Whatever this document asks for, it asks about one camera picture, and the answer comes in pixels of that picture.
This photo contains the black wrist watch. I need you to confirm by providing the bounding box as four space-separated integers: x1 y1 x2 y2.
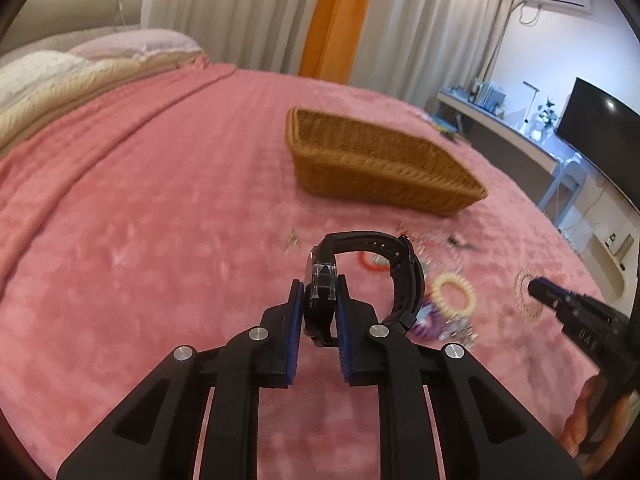
304 231 425 347

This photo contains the person's right hand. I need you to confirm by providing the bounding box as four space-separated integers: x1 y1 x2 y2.
558 376 639 479

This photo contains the purple beaded scrunchie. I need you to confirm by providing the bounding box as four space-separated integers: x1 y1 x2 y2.
410 302 477 347

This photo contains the small silver earring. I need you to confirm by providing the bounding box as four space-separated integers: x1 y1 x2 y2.
284 230 299 252

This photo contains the pink bed blanket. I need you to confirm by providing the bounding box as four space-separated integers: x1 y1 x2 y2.
1 62 599 474

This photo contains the brown wicker basket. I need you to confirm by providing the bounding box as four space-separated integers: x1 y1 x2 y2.
285 107 488 217

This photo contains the black television screen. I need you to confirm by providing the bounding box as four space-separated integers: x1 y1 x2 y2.
555 78 640 208

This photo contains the beige curtain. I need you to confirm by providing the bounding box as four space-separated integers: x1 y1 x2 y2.
149 0 514 106

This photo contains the pink pillow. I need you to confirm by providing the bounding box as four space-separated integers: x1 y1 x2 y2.
68 28 203 60

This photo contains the orange curtain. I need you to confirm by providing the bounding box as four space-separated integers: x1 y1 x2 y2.
298 0 370 84

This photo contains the white dotted pillow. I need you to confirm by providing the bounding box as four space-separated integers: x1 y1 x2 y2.
1 51 93 110

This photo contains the beige upholstered headboard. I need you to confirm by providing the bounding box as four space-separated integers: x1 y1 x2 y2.
1 0 143 55

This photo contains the orange spiral hair tie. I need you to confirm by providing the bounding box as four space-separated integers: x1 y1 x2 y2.
357 250 391 276

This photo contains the yellow spiral hair tie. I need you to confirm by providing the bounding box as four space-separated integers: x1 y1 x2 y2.
430 273 478 319

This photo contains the pearl bead bracelet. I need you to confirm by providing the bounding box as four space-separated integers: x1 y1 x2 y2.
514 268 545 320

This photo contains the grey wall desk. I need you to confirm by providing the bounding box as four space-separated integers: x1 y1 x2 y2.
436 89 587 226

